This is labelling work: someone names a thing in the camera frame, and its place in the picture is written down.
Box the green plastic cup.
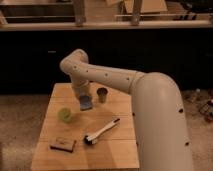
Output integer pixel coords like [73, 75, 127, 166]
[58, 108, 72, 123]

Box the dark metal cup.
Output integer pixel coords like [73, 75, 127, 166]
[97, 87, 108, 103]

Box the white handled dish brush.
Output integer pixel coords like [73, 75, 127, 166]
[84, 118, 120, 145]

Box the brown sponge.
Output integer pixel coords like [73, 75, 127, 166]
[49, 137, 76, 153]

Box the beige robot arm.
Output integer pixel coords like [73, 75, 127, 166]
[60, 49, 194, 171]

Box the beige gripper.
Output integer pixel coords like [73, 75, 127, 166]
[72, 82, 93, 111]

